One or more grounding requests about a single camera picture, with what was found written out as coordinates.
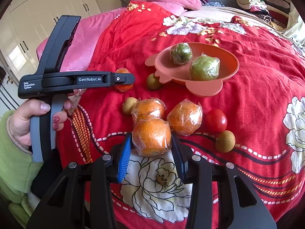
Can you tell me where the wrapped green fruit front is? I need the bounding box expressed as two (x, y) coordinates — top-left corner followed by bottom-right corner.
(189, 54), (220, 81)

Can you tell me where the salmon pink fruit bowl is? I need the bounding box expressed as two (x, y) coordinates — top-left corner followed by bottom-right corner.
(145, 42), (239, 97)

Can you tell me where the pink quilt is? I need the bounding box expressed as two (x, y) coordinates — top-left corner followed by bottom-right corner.
(36, 2), (184, 72)

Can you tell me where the person's left hand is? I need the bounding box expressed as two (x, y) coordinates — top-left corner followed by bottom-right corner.
(8, 99), (73, 150)

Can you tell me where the red floral blanket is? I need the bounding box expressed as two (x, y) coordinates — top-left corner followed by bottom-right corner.
(56, 15), (304, 220)

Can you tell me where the pile of folded clothes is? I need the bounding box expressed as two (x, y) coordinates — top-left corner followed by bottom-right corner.
(235, 0), (293, 31)

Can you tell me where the red tomato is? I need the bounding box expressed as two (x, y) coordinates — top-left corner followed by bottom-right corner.
(205, 109), (227, 134)

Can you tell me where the beige bed sheet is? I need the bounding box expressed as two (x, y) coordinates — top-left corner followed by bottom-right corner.
(181, 6), (285, 33)

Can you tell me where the wrapped green fruit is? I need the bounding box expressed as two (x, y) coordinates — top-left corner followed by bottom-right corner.
(170, 42), (193, 65)
(189, 54), (220, 81)

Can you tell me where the orange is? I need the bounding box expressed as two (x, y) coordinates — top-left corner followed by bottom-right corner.
(131, 98), (166, 125)
(132, 117), (172, 157)
(167, 99), (203, 136)
(115, 68), (133, 93)

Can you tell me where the green sleeve left forearm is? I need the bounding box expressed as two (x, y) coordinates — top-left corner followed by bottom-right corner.
(0, 110), (42, 227)

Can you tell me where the wrapped green fruit back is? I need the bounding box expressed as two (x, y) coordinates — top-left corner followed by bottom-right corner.
(170, 42), (193, 65)

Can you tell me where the brown longan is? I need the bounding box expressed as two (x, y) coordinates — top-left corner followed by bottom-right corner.
(122, 97), (138, 114)
(216, 130), (236, 153)
(146, 73), (162, 90)

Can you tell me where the white wardrobe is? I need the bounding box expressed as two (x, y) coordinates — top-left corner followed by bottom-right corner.
(1, 0), (101, 80)

